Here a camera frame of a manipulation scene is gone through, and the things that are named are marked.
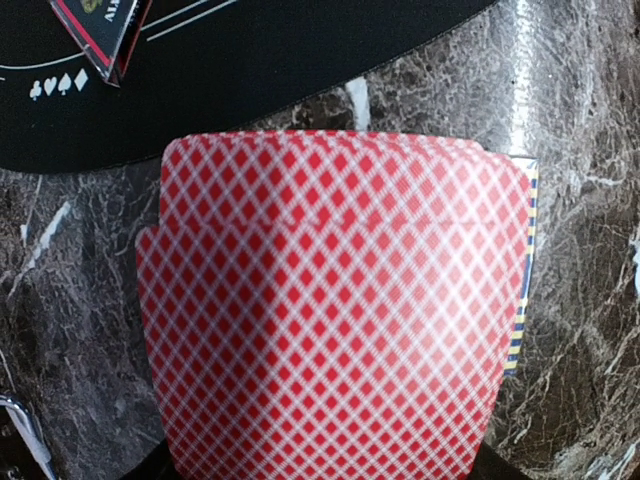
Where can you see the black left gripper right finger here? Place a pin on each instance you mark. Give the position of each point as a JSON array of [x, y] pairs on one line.
[[489, 465]]

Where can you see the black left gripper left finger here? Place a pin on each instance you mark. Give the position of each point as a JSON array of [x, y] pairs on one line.
[[158, 465]]

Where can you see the red backed card deck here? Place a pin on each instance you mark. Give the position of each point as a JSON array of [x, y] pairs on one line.
[[331, 305]]

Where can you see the black poker chip case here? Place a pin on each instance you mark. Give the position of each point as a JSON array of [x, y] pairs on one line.
[[28, 428]]

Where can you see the round black poker mat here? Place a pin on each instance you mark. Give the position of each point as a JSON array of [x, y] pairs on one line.
[[198, 66]]

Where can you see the red triangular all-in marker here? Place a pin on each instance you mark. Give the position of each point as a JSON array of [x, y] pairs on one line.
[[105, 31]]

